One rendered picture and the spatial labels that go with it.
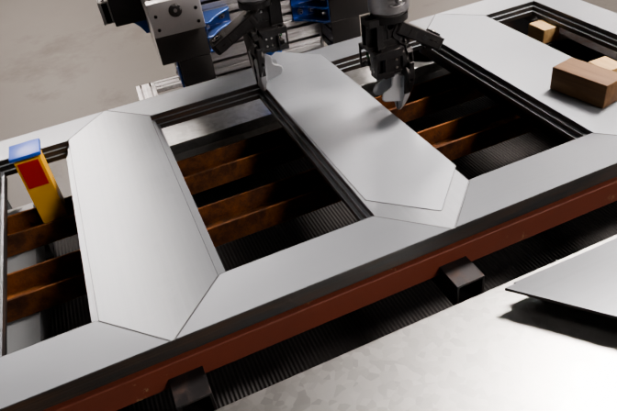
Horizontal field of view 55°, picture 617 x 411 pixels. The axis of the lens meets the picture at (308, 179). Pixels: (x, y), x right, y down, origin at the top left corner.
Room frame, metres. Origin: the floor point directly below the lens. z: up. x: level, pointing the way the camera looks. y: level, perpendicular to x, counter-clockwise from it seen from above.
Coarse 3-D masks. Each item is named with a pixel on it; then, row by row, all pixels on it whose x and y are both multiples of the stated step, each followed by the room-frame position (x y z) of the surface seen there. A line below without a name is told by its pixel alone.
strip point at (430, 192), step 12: (420, 180) 0.80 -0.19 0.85; (432, 180) 0.80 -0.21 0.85; (444, 180) 0.79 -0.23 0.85; (384, 192) 0.79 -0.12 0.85; (396, 192) 0.78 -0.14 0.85; (408, 192) 0.78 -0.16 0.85; (420, 192) 0.77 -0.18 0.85; (432, 192) 0.77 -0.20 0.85; (444, 192) 0.76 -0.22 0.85; (396, 204) 0.75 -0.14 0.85; (408, 204) 0.75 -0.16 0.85; (420, 204) 0.74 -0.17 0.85; (432, 204) 0.74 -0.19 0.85
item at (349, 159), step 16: (400, 128) 0.98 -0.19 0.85; (352, 144) 0.95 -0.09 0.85; (368, 144) 0.94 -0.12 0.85; (384, 144) 0.93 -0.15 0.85; (400, 144) 0.92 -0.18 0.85; (416, 144) 0.91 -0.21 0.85; (336, 160) 0.90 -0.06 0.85; (352, 160) 0.90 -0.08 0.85; (368, 160) 0.89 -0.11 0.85; (384, 160) 0.88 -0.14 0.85
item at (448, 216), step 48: (240, 96) 1.24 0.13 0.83; (528, 96) 1.03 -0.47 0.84; (0, 192) 1.00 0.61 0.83; (336, 192) 0.84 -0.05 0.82; (576, 192) 0.75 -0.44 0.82; (0, 240) 0.84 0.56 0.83; (432, 240) 0.66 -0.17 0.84; (0, 288) 0.71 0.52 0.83; (336, 288) 0.61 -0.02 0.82; (0, 336) 0.61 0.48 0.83; (192, 336) 0.54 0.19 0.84; (96, 384) 0.50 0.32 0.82
